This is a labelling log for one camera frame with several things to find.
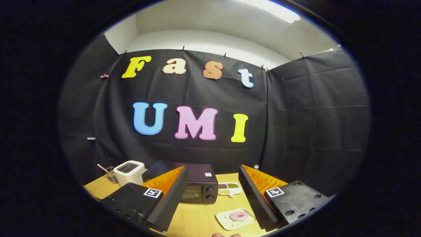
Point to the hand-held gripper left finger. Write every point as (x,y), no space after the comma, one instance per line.
(171,200)

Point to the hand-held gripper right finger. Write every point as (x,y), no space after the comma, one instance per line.
(255,197)

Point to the pink ham slice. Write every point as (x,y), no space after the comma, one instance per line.
(238,216)

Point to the square white plate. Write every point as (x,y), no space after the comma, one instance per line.
(227,222)

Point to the black toaster oven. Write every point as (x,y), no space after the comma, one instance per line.
(200,177)

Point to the white slot toaster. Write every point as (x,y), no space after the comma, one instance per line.
(128,174)

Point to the white divided bean tray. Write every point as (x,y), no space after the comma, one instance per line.
(230,189)

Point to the pink striped straw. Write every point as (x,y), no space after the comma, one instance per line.
(102,168)

